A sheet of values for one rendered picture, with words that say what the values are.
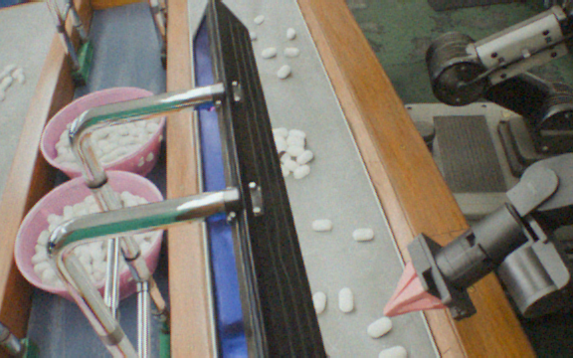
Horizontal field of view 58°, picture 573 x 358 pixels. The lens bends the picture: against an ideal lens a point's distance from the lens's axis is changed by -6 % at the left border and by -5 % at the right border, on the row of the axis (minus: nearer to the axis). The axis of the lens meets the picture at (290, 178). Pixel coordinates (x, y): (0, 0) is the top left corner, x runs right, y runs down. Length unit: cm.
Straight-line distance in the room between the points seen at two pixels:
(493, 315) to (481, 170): 66
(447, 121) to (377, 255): 74
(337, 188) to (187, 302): 33
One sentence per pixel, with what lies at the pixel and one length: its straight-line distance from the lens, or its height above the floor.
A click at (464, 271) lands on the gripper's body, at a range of 64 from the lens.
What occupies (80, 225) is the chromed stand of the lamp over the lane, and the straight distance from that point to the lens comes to 44.
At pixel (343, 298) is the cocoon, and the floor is 76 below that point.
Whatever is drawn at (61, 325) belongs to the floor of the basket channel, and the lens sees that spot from 97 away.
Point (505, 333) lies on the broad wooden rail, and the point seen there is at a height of 76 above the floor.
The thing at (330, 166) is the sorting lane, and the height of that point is 74.
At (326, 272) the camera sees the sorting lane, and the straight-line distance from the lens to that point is 83.
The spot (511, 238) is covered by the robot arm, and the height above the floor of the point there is 95.
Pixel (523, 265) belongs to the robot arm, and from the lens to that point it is 61.
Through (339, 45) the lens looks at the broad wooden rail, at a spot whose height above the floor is 76.
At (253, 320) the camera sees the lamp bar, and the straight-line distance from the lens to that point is 36.
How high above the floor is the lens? 142
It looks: 44 degrees down
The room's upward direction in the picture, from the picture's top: 7 degrees counter-clockwise
